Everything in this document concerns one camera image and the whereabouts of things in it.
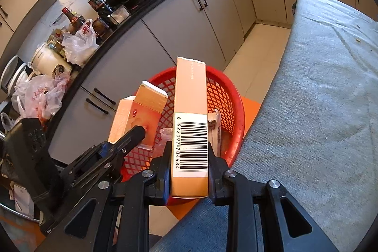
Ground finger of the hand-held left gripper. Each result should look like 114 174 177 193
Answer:
60 126 146 191

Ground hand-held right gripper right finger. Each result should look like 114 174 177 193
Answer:
208 141 340 252

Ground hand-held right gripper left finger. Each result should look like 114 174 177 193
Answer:
35 140 172 252

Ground small orange box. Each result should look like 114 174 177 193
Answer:
108 81 169 150

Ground long orange medicine box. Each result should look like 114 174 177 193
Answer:
171 56 210 198

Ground red plastic mesh basket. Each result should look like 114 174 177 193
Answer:
120 66 245 205

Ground red print plastic bag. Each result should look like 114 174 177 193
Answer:
12 73 72 120

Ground black kitchen countertop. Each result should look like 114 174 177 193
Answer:
44 0 367 142

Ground white rice cooker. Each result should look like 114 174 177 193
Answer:
30 42 73 77

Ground white plastic bag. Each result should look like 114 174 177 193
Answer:
62 19 100 66

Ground beige lower kitchen cabinets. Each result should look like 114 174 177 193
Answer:
49 0 373 164

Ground clear glass container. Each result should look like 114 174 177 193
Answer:
111 5 131 25

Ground grey-blue tablecloth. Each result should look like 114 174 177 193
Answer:
149 0 378 252

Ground dark soy sauce bottle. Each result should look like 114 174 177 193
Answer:
61 7 87 34

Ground yellow cap oil bottle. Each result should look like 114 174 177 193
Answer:
80 0 116 20

